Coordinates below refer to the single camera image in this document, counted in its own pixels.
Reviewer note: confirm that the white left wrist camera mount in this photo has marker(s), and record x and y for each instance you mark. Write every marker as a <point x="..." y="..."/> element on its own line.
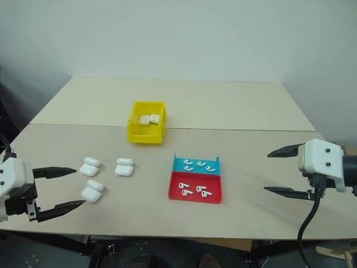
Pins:
<point x="14" y="173"/>

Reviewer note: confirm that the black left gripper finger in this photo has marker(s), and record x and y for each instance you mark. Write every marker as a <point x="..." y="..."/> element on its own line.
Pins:
<point x="53" y="172"/>
<point x="58" y="210"/>

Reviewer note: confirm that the yellow plastic bin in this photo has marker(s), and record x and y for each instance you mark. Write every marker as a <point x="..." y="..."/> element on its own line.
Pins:
<point x="145" y="137"/>

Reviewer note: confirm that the light wooden frame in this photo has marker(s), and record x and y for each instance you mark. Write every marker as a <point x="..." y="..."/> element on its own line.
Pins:
<point x="348" y="255"/>

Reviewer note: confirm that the red plastic tray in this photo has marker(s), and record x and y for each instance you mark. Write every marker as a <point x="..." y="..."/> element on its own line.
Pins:
<point x="193" y="180"/>

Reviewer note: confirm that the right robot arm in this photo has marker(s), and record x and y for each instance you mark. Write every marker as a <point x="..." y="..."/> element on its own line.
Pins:
<point x="350" y="170"/>

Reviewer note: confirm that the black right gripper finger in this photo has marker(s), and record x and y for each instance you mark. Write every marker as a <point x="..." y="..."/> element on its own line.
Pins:
<point x="290" y="192"/>
<point x="287" y="152"/>

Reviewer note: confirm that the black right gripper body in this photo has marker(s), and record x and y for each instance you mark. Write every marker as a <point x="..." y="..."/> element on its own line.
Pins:
<point x="330" y="183"/>

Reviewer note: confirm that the black metal table frame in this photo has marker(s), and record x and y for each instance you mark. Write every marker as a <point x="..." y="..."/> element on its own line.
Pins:
<point x="81" y="245"/>

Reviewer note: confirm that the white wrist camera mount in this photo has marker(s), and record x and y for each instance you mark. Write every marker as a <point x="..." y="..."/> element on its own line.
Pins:
<point x="320" y="156"/>
<point x="14" y="173"/>

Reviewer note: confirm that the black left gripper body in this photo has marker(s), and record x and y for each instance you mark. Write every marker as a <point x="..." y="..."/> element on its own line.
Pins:
<point x="19" y="201"/>

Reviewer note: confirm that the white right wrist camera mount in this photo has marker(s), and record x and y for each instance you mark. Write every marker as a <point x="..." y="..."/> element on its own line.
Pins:
<point x="320" y="156"/>

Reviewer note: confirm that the teal plastic tray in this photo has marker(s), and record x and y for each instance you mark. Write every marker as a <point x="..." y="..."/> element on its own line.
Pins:
<point x="178" y="166"/>

